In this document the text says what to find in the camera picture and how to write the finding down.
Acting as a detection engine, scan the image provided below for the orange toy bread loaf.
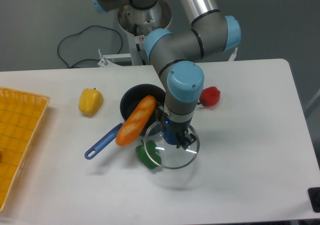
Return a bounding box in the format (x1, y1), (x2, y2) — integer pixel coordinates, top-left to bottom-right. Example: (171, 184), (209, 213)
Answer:
(115, 95), (157, 147)

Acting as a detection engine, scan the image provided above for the green toy bell pepper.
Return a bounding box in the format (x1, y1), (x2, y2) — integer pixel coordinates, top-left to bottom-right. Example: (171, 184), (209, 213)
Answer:
(135, 140), (162, 170)

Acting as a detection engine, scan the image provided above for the black cable on floor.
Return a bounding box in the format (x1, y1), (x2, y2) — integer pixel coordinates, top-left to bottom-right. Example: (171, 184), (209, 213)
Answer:
(57, 25), (124, 69)

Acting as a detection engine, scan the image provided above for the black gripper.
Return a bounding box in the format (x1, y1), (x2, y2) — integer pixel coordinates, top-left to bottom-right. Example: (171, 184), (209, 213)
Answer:
(156, 105), (197, 149)

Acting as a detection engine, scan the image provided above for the black object at table edge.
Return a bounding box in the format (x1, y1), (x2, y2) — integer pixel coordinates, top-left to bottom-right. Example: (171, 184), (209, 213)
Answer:
(307, 187), (320, 213)

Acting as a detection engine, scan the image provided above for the dark blue saucepan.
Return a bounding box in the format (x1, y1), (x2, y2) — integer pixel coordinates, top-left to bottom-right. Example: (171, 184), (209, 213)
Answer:
(84, 84), (166, 160)

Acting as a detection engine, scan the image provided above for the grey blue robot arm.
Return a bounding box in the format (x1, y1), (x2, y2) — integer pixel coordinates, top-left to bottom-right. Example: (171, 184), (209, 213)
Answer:
(92, 0), (242, 149)

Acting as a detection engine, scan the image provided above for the yellow plastic basket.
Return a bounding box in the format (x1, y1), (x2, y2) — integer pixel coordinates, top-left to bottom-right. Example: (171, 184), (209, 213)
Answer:
(0, 87), (50, 211)

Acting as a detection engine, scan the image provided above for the glass pot lid blue knob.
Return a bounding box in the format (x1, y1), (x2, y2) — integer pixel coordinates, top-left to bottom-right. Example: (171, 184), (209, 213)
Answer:
(142, 121), (200, 170)

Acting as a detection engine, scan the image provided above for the red toy bell pepper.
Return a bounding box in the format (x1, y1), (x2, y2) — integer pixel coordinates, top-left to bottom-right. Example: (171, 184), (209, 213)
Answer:
(197, 86), (221, 107)

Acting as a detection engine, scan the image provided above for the yellow toy bell pepper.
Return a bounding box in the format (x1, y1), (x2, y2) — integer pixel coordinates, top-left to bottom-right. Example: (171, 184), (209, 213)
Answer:
(78, 88), (104, 117)

